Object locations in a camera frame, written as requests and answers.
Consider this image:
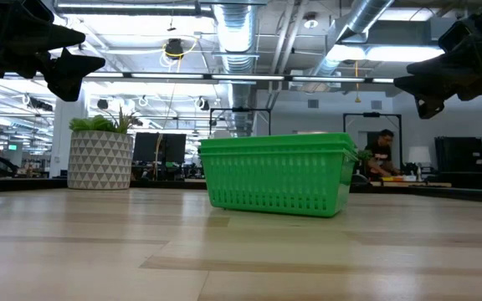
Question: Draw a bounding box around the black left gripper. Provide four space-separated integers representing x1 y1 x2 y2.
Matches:
0 0 106 103

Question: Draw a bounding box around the black equipment rack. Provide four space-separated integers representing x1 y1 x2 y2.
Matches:
434 136 482 183

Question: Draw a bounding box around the person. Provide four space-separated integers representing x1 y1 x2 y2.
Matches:
364 128 402 179

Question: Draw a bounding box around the succulent in triangle-patterned pot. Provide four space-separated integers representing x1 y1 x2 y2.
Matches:
67 106 137 191

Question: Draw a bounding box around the black monitor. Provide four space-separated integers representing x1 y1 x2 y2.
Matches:
132 132 161 164
163 133 187 165

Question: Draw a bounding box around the white ceiling detector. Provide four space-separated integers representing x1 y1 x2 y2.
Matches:
302 12 320 29

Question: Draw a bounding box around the black overhead rig frame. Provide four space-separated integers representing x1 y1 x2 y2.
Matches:
208 107 272 137
342 111 403 168

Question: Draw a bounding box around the yellow hanging cord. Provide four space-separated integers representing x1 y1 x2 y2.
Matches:
352 60 362 105

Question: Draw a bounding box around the silver slanted ceiling duct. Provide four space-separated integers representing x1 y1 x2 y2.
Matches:
307 0 397 79

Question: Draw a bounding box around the black ceiling cable reel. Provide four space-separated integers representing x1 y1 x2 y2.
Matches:
164 38 186 60

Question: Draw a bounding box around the silver round ceiling duct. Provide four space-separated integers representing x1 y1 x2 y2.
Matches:
211 3 261 137

